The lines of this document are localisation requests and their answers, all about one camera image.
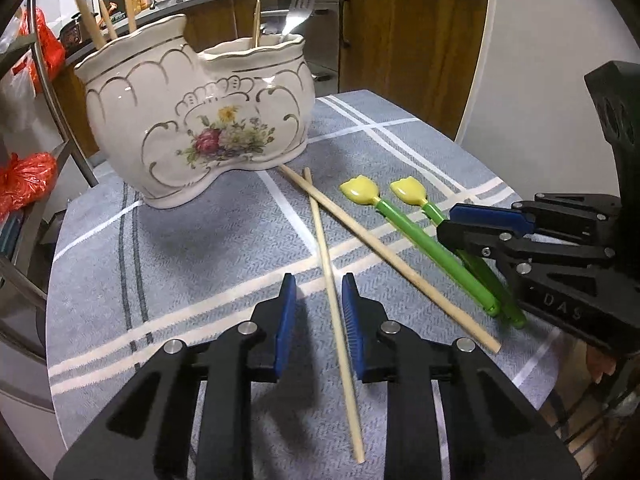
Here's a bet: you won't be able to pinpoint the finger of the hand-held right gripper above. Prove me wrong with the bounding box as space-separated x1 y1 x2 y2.
436 220 617 274
449 194 622 244

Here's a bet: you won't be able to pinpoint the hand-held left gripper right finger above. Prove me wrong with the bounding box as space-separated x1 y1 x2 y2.
341 272 583 480

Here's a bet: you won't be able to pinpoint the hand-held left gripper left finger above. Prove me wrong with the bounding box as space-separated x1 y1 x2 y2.
52 272 298 480

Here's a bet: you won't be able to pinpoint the green yellow tulip utensil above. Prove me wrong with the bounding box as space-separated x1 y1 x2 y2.
339 175 502 317
389 176 528 330

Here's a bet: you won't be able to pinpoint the floral ceramic utensil holder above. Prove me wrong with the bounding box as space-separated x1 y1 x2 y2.
74 14 317 210

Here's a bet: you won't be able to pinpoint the silver fork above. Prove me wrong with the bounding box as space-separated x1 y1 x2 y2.
279 0 318 42

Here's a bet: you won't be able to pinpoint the gold fork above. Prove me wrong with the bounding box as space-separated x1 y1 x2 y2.
246 0 278 47

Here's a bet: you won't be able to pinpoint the person's right hand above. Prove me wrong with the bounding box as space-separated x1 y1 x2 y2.
587 347 615 377

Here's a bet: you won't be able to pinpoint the grey plaid tablecloth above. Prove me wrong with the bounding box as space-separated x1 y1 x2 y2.
47 90 566 461

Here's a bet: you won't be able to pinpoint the wooden kitchen cabinets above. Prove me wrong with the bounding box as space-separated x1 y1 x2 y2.
50 0 492 161

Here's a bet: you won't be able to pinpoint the large orange plastic bag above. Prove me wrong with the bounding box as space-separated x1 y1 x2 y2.
0 152 59 222

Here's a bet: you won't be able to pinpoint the metal storage rack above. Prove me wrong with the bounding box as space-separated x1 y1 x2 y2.
0 0 101 361

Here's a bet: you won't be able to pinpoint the white plastic bag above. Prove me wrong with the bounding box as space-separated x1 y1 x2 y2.
0 66 37 132

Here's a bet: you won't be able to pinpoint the dark rice cooker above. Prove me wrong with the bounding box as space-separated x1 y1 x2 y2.
59 12 89 45

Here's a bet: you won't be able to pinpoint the small orange plastic bag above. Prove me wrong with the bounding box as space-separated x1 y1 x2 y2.
20 7 67 94

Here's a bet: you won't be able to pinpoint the black oven with handle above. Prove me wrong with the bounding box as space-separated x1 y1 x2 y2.
260 0 342 96

